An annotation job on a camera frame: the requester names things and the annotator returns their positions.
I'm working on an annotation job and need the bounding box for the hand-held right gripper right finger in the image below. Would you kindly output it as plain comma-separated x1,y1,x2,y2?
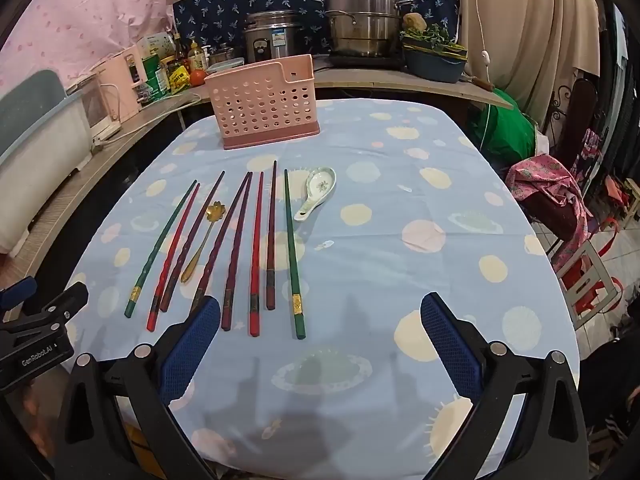
421,292,590,480

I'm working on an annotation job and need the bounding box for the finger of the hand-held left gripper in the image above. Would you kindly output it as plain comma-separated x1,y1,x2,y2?
0,276,39,312
0,282,90,337

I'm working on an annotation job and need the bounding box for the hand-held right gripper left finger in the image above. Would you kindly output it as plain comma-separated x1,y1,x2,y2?
52,296,221,480

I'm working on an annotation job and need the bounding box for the green chopstick gold band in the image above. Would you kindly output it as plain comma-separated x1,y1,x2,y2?
124,180,198,319
283,169,307,339

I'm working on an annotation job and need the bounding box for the pink perforated utensil basket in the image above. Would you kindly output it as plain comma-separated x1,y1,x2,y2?
204,53,321,151

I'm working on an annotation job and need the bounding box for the red chopstick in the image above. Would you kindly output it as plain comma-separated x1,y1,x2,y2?
146,182,201,332
248,171,265,338

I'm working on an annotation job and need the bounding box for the light blue dotted tablecloth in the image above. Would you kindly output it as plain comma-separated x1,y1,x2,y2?
65,99,581,480

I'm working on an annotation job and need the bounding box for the gold flower-shaped spoon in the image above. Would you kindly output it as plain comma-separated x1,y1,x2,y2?
180,201,224,284

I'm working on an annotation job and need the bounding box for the red plastic stool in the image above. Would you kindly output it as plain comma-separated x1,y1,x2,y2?
550,240,626,331

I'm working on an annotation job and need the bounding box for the white storage bin grey lid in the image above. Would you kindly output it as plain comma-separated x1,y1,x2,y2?
0,70,93,256

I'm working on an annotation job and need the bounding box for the pink floral cloth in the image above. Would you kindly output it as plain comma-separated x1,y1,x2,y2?
505,155,593,241

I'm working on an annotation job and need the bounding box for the white ceramic soup spoon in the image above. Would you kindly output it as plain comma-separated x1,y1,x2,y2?
293,167,337,222

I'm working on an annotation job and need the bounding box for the green plastic bag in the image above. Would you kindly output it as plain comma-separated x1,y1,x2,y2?
470,87,538,171

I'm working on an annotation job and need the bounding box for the pink electric kettle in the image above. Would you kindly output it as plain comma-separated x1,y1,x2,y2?
102,44,151,121

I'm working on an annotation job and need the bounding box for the green tin can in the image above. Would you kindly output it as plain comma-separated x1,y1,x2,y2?
141,55,172,100

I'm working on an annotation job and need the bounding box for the dark wooden chair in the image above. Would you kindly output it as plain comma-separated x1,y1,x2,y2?
550,80,601,161

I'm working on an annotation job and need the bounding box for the blue plastic basin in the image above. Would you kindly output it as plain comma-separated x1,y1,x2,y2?
402,50,468,84

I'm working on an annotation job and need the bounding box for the pink dotted curtain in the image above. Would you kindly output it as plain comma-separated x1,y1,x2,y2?
0,0,201,96

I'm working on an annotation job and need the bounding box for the clear food container green lid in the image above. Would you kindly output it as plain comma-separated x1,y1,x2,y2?
207,57,246,73

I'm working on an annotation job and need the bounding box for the yellow plastic colander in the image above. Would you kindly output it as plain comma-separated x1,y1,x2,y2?
402,42,468,61

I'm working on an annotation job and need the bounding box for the black induction cooktop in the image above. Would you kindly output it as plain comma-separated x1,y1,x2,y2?
312,52,408,72

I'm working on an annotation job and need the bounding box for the beige curtain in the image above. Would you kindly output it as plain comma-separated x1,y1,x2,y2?
452,0,601,131

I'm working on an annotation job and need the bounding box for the steel rice cooker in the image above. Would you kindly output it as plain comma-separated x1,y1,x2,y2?
243,10,301,63

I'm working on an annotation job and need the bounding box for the navy leaf-print cloth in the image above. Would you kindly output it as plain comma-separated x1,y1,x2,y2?
172,0,461,68

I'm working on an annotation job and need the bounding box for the stacked steel steamer pot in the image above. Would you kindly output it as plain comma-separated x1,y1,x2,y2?
325,0,416,58

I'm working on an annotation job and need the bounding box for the white power cable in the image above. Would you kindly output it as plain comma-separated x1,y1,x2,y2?
90,94,203,151

